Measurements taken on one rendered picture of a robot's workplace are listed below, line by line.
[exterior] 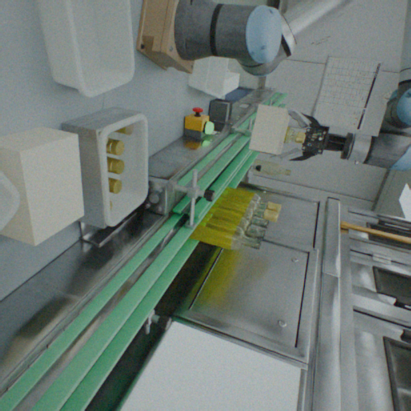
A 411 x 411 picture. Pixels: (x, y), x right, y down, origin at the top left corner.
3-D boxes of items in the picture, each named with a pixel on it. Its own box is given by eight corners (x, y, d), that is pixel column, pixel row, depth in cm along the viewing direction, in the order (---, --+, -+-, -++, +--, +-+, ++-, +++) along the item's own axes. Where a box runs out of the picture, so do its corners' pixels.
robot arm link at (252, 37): (221, -8, 73) (281, -4, 69) (235, 17, 86) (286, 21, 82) (211, 49, 76) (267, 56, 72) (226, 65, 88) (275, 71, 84)
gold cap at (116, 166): (99, 158, 72) (115, 162, 71) (108, 153, 75) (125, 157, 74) (100, 173, 74) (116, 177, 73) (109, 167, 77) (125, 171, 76)
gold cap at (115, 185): (97, 178, 73) (113, 183, 72) (106, 173, 76) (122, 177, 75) (97, 192, 75) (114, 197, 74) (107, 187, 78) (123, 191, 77)
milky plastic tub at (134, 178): (75, 221, 72) (109, 231, 70) (62, 122, 61) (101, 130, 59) (119, 190, 87) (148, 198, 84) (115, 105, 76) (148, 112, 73)
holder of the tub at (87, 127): (77, 239, 75) (105, 249, 73) (61, 122, 62) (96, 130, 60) (119, 207, 89) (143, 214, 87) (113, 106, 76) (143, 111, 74)
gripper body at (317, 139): (307, 121, 84) (355, 129, 81) (307, 125, 92) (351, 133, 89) (299, 150, 85) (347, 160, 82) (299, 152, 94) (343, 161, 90)
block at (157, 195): (142, 211, 89) (165, 217, 87) (141, 179, 84) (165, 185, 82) (148, 205, 92) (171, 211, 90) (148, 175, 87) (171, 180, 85)
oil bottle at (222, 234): (171, 233, 96) (239, 253, 90) (171, 217, 93) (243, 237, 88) (179, 224, 101) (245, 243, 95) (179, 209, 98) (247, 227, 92)
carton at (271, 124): (259, 104, 86) (287, 109, 84) (265, 113, 102) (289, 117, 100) (248, 148, 88) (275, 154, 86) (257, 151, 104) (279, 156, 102)
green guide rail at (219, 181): (172, 211, 91) (198, 219, 89) (172, 209, 91) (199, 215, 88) (275, 103, 236) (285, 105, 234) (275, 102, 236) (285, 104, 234)
